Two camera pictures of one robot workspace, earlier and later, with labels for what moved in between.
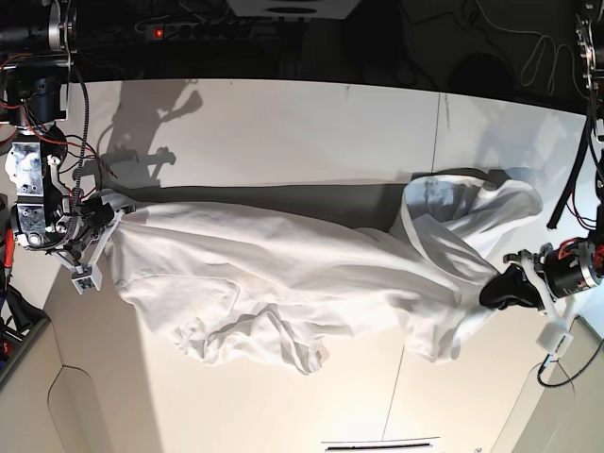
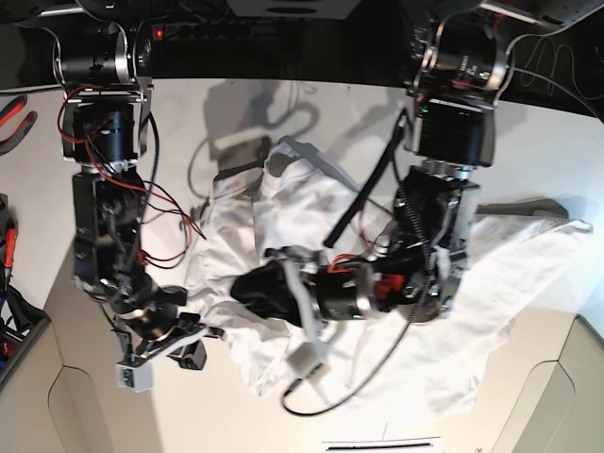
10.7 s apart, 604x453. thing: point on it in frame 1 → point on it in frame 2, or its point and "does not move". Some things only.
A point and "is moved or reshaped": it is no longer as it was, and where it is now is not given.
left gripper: [75, 231] → [153, 313]
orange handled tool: [8, 251] does not move
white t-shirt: [263, 285] is moved or reshaped
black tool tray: [21, 323] does not move
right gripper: [568, 268] → [345, 290]
